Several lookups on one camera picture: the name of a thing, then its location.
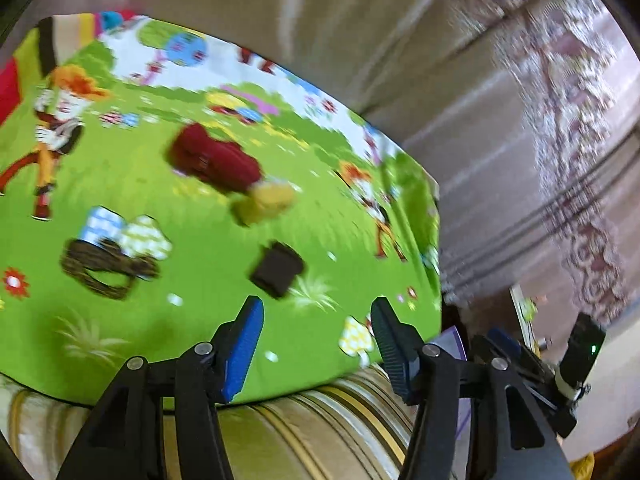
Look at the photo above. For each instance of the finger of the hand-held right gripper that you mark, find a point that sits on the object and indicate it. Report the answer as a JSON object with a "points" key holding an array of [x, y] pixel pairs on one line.
{"points": [[505, 344]]}

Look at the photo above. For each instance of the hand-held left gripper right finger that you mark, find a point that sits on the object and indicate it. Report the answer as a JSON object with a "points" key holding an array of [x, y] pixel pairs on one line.
{"points": [[392, 345]]}

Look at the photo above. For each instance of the striped velvet cushion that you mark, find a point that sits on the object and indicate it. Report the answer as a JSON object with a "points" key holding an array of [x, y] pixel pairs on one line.
{"points": [[310, 425]]}

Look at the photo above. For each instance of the beige lace-trimmed curtain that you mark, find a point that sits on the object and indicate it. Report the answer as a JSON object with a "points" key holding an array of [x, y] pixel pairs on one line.
{"points": [[400, 35]]}

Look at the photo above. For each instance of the black soft block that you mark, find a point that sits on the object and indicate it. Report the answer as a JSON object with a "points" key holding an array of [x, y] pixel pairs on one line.
{"points": [[277, 270]]}

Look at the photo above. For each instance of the yellow sponge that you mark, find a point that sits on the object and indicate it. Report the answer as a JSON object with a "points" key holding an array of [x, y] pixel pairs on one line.
{"points": [[262, 202]]}

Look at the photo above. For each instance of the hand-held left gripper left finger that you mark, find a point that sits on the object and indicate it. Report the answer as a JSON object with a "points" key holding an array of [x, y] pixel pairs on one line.
{"points": [[245, 340]]}

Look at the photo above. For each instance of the pale purple bag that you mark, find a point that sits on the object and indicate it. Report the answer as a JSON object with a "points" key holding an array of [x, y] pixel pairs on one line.
{"points": [[452, 340]]}

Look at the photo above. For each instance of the green cartoon printed blanket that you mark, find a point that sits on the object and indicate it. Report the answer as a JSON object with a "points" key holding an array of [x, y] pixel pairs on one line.
{"points": [[200, 320]]}

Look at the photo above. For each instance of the dark red knitted item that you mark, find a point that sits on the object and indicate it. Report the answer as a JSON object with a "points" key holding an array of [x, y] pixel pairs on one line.
{"points": [[215, 157]]}

